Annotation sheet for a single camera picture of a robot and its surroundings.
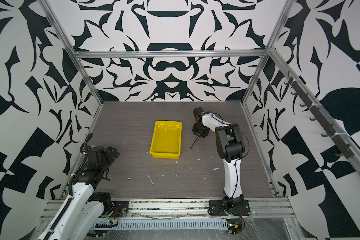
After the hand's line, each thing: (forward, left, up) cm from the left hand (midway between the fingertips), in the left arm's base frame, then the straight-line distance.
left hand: (110, 152), depth 82 cm
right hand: (+17, -51, -10) cm, 54 cm away
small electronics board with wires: (-34, -62, -11) cm, 72 cm away
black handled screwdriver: (+14, -50, -10) cm, 52 cm away
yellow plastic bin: (+12, -29, -10) cm, 33 cm away
